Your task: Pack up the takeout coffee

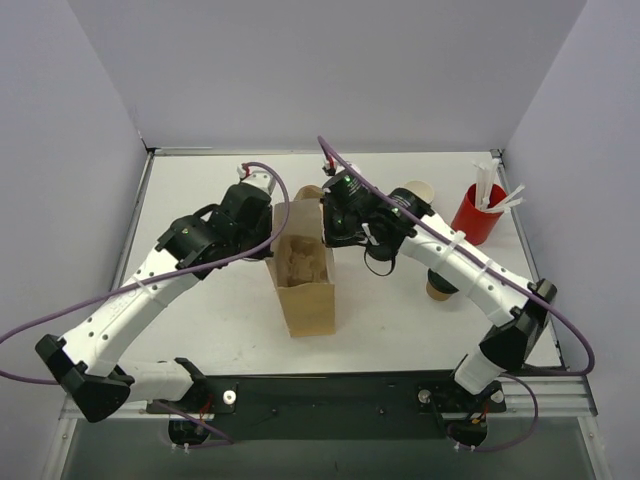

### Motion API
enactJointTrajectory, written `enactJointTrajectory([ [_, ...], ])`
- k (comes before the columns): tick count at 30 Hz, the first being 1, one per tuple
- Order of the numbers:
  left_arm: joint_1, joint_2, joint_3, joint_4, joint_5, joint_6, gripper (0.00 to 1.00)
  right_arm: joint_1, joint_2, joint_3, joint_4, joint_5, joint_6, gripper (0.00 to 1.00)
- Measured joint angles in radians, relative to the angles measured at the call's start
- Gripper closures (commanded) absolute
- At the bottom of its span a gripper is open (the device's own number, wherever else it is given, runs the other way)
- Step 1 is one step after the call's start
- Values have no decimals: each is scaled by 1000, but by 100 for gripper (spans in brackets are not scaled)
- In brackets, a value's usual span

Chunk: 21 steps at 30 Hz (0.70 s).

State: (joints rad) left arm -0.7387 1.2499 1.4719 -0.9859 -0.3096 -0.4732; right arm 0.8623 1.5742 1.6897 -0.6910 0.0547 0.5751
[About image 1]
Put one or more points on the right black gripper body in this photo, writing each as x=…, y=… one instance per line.
x=332, y=232

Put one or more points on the single brown cup carrier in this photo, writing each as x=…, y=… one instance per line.
x=301, y=260

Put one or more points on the brown paper bag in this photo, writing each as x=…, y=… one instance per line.
x=308, y=309

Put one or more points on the stack of paper cups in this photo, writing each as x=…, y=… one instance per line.
x=422, y=190

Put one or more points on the black plastic cup lid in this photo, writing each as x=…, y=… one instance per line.
x=440, y=284

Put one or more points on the brown paper coffee cup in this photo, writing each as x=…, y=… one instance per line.
x=435, y=295

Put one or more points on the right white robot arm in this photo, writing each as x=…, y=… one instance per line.
x=510, y=302

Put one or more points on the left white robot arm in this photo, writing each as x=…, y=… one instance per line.
x=85, y=361

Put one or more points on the brown cardboard cup carrier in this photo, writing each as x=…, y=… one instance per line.
x=309, y=192

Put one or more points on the red cylindrical straw holder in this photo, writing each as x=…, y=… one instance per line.
x=476, y=224

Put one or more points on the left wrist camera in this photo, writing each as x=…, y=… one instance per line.
x=257, y=177

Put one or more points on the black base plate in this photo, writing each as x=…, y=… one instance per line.
x=394, y=405

